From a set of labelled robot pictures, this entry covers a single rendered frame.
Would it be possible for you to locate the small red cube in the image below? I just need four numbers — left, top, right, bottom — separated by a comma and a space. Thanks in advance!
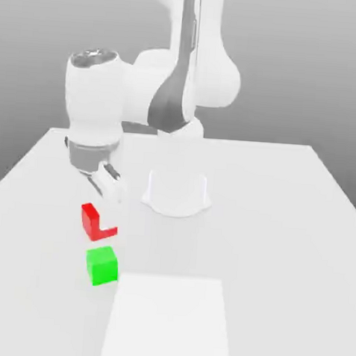
78, 202, 121, 244

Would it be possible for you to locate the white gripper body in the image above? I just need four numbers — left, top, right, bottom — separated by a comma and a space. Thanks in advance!
82, 173, 128, 207

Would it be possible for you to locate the small green cube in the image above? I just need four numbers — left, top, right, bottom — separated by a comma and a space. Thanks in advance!
83, 243, 121, 289

